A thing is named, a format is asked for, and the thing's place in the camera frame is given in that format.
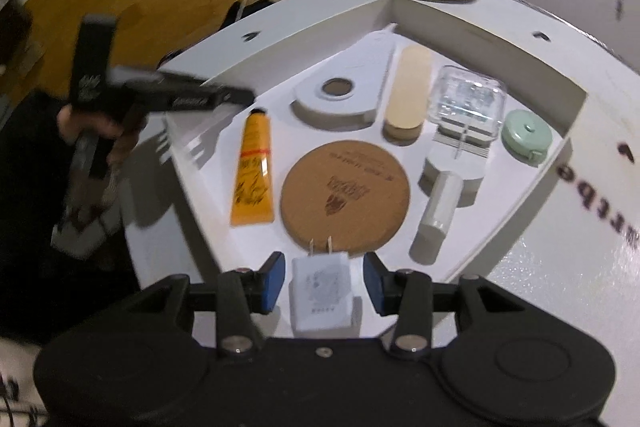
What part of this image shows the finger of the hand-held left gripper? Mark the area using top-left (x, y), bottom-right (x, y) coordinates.
top-left (112, 65), bottom-right (257, 114)

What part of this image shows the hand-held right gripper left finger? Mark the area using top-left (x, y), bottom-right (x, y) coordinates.
top-left (117, 251), bottom-right (287, 356)

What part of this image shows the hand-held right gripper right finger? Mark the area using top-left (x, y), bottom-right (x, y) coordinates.
top-left (363, 251), bottom-right (526, 355)

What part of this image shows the white charger plug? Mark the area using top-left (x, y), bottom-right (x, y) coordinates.
top-left (290, 234), bottom-right (353, 337)

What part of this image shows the orange cream tube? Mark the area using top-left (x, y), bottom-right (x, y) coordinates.
top-left (230, 108), bottom-right (277, 227)

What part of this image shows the round cork coaster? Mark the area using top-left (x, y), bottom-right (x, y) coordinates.
top-left (280, 140), bottom-right (412, 253)

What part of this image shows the grey watch link tool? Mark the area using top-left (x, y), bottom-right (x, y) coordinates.
top-left (409, 127), bottom-right (493, 264)

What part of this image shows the white opener tool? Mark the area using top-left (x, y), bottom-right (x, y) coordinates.
top-left (291, 38), bottom-right (396, 128)

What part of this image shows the white cardboard box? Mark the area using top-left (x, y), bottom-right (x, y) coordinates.
top-left (122, 0), bottom-right (588, 343)

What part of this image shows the beige oblong wooden block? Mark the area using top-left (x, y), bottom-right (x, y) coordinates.
top-left (383, 46), bottom-right (433, 144)

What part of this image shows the clear plastic case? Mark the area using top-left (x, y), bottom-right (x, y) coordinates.
top-left (431, 65), bottom-right (507, 142)

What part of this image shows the mint green tape measure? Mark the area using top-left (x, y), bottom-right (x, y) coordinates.
top-left (501, 111), bottom-right (552, 166)

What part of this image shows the person's left hand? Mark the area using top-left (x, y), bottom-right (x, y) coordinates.
top-left (56, 103), bottom-right (147, 160)

